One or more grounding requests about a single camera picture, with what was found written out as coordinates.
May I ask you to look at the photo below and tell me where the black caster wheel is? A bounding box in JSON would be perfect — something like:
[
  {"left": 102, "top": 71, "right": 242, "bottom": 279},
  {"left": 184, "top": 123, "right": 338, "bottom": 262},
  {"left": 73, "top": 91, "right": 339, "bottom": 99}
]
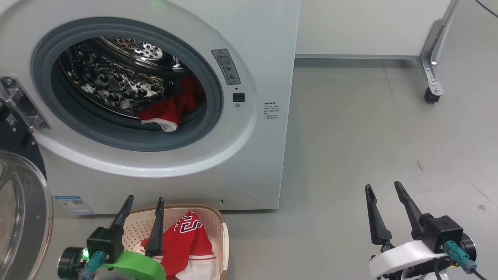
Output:
[{"left": 424, "top": 86, "right": 441, "bottom": 104}]

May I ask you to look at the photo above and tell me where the white partition panel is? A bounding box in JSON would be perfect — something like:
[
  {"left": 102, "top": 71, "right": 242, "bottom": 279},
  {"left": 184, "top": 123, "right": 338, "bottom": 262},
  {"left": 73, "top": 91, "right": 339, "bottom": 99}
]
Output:
[{"left": 295, "top": 0, "right": 454, "bottom": 60}]

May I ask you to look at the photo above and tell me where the plain red garment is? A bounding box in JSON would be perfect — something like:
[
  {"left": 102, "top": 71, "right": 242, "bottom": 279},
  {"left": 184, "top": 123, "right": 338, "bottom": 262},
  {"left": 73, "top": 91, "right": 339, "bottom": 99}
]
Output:
[{"left": 137, "top": 75, "right": 206, "bottom": 133}]

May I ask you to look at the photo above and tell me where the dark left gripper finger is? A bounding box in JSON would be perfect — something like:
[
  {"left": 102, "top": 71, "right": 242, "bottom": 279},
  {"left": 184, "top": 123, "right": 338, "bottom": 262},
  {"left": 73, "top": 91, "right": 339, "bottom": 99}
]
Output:
[
  {"left": 145, "top": 197, "right": 165, "bottom": 257},
  {"left": 110, "top": 195, "right": 135, "bottom": 231}
]

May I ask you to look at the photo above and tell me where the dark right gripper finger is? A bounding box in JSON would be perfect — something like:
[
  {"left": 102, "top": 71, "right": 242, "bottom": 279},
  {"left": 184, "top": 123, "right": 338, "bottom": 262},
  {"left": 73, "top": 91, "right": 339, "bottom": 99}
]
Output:
[
  {"left": 394, "top": 181, "right": 433, "bottom": 240},
  {"left": 365, "top": 184, "right": 393, "bottom": 246}
]

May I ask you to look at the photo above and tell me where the white front-load washing machine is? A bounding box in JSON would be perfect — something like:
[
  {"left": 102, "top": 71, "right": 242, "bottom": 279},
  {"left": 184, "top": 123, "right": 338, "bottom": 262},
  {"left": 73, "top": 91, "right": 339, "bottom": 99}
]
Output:
[{"left": 0, "top": 0, "right": 302, "bottom": 215}]

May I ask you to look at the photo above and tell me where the cream perforated laundry basket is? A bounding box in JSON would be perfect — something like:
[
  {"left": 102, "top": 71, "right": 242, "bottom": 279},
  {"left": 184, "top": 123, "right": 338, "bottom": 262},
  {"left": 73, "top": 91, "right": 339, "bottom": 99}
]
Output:
[{"left": 108, "top": 205, "right": 230, "bottom": 280}]

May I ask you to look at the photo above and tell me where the blue energy label sticker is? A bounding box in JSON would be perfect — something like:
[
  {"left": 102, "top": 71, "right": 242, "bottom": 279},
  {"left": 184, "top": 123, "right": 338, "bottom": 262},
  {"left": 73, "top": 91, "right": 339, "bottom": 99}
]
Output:
[{"left": 54, "top": 195, "right": 95, "bottom": 215}]

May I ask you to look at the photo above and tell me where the red white patterned jersey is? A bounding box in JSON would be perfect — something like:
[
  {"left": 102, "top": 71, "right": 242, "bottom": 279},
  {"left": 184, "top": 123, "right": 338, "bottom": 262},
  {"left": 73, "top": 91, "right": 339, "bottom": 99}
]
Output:
[{"left": 140, "top": 210, "right": 221, "bottom": 280}]

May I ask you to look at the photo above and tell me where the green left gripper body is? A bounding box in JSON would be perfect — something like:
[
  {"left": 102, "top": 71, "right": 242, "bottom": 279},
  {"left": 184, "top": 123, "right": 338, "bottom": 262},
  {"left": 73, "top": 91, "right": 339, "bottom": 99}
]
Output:
[{"left": 102, "top": 251, "right": 167, "bottom": 280}]

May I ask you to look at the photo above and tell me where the teal connector left camera cable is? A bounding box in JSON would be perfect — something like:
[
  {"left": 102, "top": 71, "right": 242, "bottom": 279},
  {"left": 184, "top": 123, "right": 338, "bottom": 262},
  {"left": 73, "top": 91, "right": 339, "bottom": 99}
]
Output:
[{"left": 79, "top": 251, "right": 107, "bottom": 280}]

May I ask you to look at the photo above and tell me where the black glass washing machine door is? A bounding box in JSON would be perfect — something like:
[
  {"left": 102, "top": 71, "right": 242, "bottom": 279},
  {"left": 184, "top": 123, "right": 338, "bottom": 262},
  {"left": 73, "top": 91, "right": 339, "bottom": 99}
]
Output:
[{"left": 0, "top": 76, "right": 54, "bottom": 280}]

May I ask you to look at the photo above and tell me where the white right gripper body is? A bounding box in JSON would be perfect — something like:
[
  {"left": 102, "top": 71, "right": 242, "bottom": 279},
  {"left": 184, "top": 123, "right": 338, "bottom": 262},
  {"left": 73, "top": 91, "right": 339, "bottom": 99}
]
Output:
[{"left": 368, "top": 240, "right": 449, "bottom": 279}]

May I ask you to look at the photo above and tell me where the black floor cable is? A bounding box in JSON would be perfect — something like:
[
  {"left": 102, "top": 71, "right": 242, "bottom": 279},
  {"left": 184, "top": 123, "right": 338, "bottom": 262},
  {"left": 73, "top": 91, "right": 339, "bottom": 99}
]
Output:
[{"left": 475, "top": 0, "right": 498, "bottom": 18}]

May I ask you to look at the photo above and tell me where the grey warning sticker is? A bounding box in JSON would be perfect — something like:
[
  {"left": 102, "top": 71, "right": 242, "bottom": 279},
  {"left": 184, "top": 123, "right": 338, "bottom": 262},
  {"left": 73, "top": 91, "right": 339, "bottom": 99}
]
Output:
[{"left": 211, "top": 49, "right": 242, "bottom": 86}]

